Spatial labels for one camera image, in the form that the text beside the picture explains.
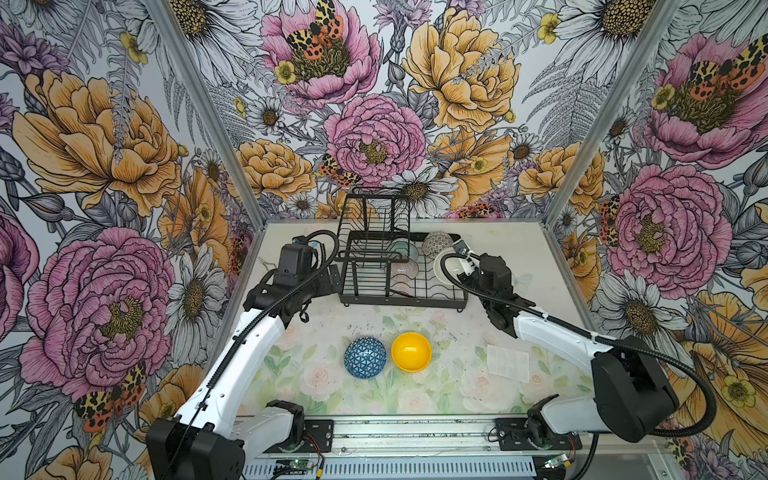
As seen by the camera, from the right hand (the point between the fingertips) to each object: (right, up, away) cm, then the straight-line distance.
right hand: (471, 260), depth 87 cm
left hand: (-41, -6, -8) cm, 42 cm away
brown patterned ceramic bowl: (-7, +6, +24) cm, 26 cm away
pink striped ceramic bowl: (-18, -4, +18) cm, 26 cm away
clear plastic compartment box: (+11, -29, 0) cm, 31 cm away
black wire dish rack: (-25, 0, -2) cm, 25 cm away
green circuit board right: (+16, -47, -16) cm, 52 cm away
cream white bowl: (-6, -2, -4) cm, 7 cm away
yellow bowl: (-17, -26, 0) cm, 31 cm away
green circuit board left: (-44, -47, -16) cm, 66 cm away
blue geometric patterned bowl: (-30, -27, -1) cm, 41 cm away
